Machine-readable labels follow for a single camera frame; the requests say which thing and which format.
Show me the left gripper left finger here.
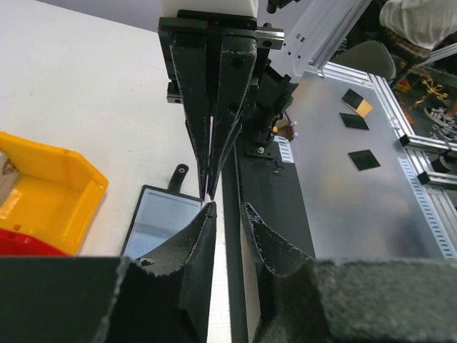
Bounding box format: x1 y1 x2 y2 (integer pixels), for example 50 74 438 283
1 202 217 342

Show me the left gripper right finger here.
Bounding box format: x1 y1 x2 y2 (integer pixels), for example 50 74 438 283
239 202 457 343

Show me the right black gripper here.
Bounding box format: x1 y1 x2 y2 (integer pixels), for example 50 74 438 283
158 9 285 199

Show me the black leather card holder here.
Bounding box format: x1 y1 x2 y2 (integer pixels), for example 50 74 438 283
121 164 202 259

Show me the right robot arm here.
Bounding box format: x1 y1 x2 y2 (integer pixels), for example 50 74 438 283
158 9 297 199

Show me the silver card stack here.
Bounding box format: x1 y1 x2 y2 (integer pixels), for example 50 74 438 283
0 152 20 204

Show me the red plastic bin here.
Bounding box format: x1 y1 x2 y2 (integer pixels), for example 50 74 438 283
0 229 66 257

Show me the yellow plastic bin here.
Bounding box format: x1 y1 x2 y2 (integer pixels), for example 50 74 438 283
1 132 109 256

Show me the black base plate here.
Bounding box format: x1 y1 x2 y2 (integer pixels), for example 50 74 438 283
222 137 315 342

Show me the right white cable duct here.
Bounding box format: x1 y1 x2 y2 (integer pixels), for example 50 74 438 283
273 136 294 164

